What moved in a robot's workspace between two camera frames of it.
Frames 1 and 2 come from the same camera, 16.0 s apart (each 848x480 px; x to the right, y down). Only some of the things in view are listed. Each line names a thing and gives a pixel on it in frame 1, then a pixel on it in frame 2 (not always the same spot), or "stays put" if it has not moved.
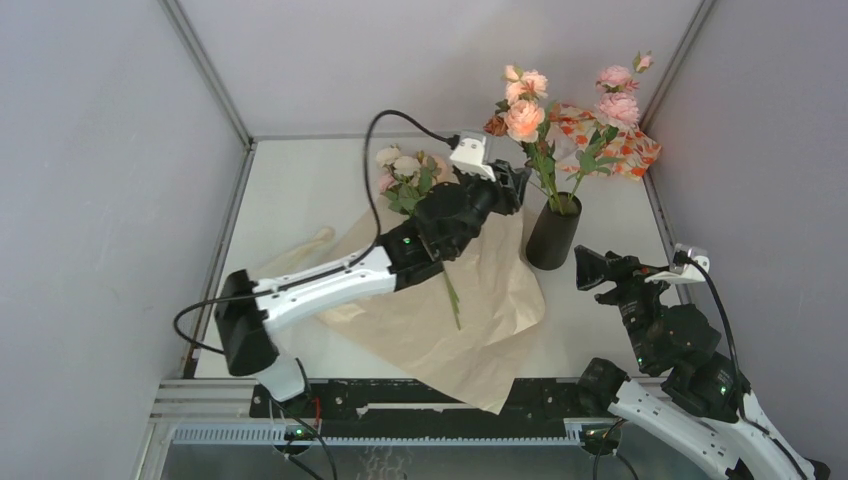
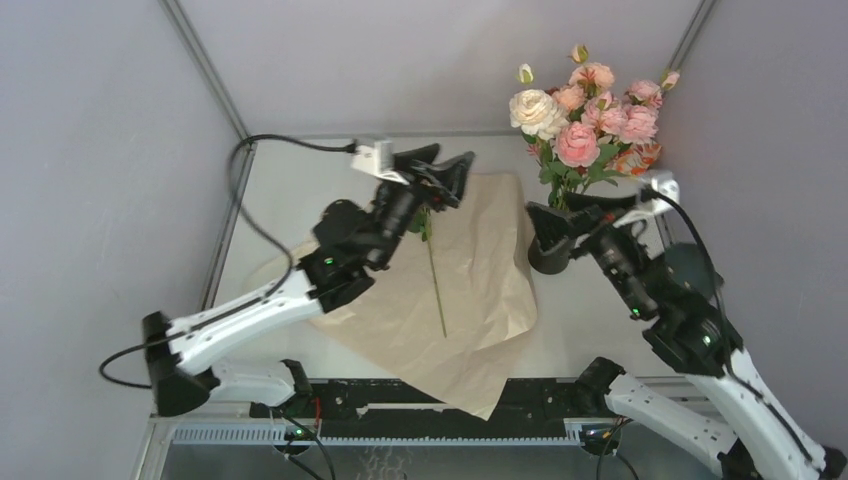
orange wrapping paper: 458,329 stays put
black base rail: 385,403 stays put
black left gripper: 512,182 -> 452,174
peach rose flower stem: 523,117 -> 584,81
